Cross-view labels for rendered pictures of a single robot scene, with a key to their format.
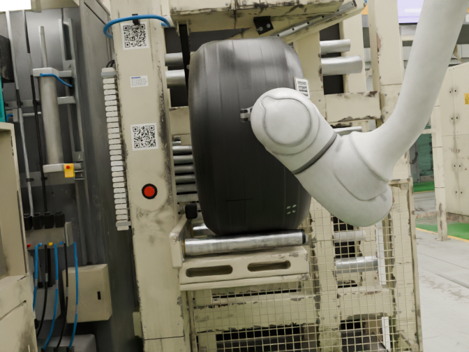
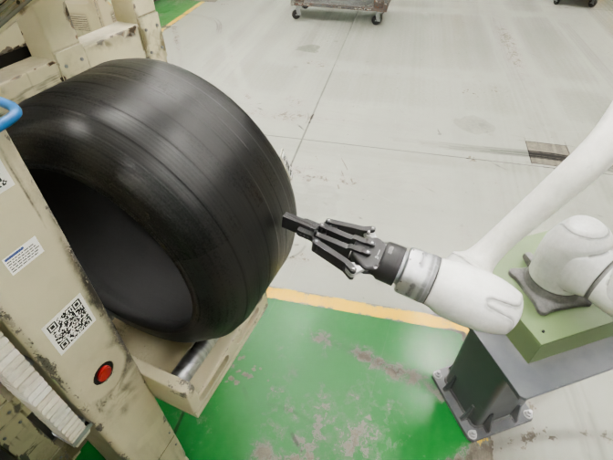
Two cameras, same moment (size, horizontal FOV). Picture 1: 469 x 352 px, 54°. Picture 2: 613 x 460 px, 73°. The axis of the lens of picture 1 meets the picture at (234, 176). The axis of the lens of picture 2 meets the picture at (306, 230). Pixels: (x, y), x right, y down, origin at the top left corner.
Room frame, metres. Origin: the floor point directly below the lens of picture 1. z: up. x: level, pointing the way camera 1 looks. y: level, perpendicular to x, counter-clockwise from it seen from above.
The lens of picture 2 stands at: (0.85, 0.44, 1.78)
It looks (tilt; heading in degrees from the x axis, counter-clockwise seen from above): 43 degrees down; 294
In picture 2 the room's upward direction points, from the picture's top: straight up
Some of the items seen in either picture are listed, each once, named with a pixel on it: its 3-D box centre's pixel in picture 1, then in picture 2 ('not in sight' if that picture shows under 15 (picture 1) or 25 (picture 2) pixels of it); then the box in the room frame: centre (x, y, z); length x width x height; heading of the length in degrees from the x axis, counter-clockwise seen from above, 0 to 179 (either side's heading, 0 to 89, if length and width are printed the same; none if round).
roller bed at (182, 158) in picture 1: (179, 183); not in sight; (1.82, 0.22, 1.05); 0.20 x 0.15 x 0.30; 91
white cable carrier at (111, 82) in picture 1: (118, 149); (17, 370); (1.39, 0.34, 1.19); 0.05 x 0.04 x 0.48; 1
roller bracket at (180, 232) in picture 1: (183, 237); (123, 364); (1.44, 0.17, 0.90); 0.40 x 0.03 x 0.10; 1
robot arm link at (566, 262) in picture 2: not in sight; (574, 253); (0.49, -0.63, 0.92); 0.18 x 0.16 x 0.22; 149
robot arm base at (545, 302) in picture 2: not in sight; (547, 277); (0.51, -0.65, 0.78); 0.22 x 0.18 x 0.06; 126
